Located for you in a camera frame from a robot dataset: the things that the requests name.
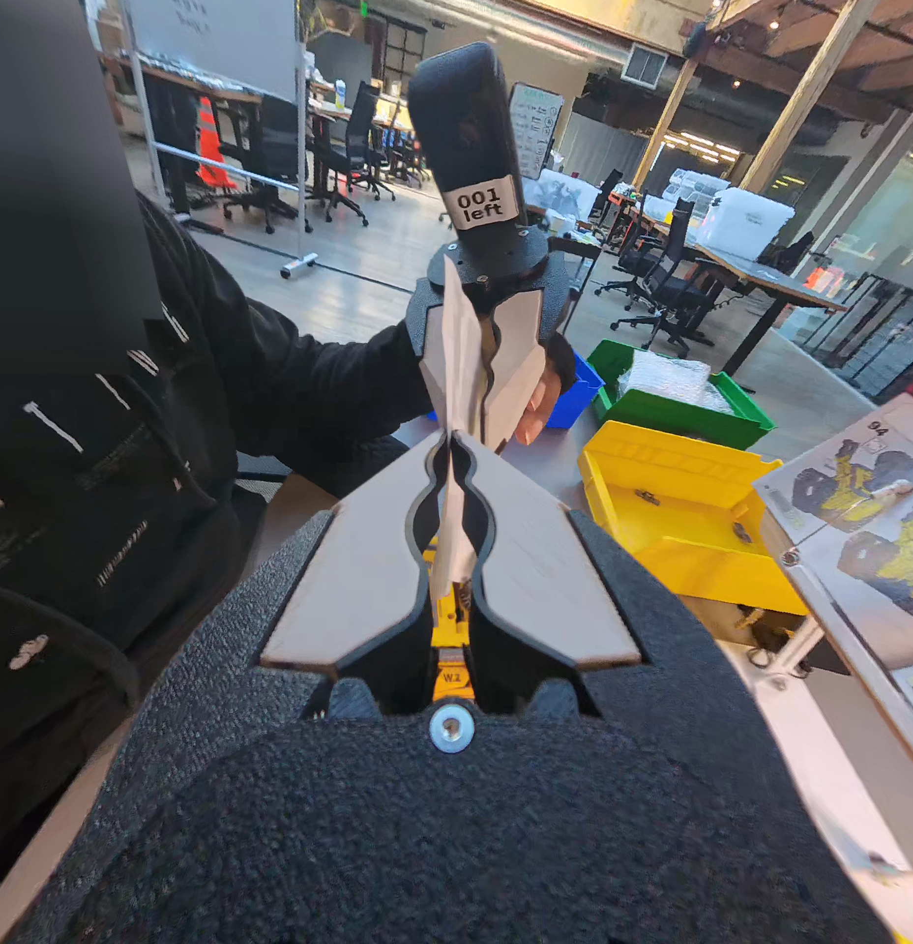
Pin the wooden table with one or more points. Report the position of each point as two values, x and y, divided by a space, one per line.
766 280

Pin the sticker sheet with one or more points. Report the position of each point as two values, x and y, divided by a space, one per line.
460 369

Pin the whiteboard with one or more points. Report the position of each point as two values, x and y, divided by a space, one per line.
220 44

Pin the instruction booklet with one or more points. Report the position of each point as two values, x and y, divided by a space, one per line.
854 516

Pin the dark grey brick piece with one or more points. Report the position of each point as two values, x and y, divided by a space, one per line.
646 497
742 532

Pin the black parts drawer cabinet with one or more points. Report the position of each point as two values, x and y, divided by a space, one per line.
869 339

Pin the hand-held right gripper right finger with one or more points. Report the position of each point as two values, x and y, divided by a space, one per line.
552 590

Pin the white book stand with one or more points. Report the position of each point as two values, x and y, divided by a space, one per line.
832 774

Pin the white wall air unit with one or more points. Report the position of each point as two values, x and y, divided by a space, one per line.
644 66

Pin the white sign board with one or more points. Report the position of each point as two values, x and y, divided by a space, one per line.
536 129

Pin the yellow grey brick robot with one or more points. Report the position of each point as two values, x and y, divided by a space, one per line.
450 627

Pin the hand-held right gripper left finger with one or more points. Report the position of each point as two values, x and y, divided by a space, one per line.
345 590

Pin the orange traffic cone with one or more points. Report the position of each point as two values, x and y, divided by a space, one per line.
213 147

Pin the small brass metal piece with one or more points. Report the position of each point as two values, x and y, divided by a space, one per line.
751 618

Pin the green plastic bin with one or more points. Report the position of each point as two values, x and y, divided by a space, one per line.
670 420

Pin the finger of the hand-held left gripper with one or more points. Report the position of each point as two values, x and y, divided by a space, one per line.
519 354
434 346

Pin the blue plastic bin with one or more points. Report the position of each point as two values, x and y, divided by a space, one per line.
574 391

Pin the white metal frame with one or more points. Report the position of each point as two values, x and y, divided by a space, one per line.
227 169

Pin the person's left forearm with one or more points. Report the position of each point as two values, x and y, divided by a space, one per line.
331 391

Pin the bubble wrap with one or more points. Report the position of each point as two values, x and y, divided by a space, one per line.
670 380

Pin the black mesh office chair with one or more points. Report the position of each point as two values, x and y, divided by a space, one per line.
663 287

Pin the translucent storage box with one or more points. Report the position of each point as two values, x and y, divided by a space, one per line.
744 221

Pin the yellow plastic bin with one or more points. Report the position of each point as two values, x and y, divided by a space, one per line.
692 568

